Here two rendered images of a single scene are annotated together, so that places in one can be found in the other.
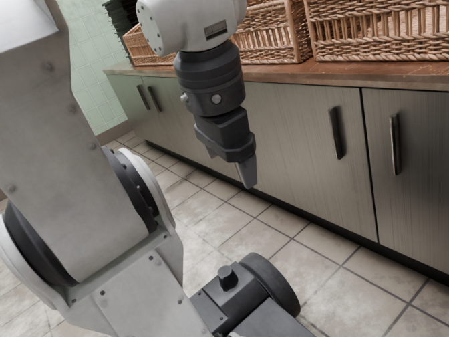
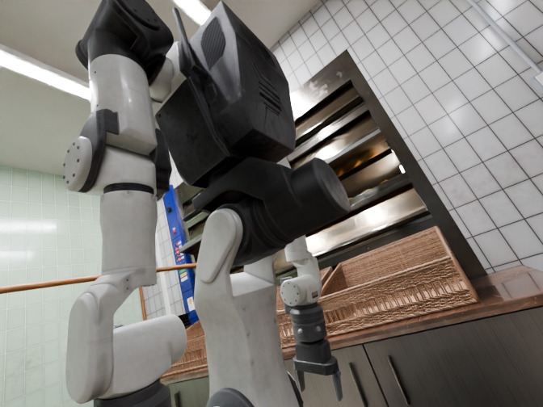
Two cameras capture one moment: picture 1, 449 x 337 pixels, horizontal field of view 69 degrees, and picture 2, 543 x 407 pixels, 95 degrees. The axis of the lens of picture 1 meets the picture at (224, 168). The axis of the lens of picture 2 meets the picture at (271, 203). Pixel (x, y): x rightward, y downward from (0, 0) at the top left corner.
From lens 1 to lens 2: 41 cm
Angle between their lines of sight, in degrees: 59
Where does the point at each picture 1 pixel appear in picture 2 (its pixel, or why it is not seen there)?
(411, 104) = (393, 347)
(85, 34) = not seen: hidden behind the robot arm
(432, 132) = (413, 362)
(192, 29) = (308, 292)
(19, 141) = (258, 332)
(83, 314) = not seen: outside the picture
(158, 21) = (298, 287)
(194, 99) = (307, 330)
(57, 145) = (269, 339)
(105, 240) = not seen: outside the picture
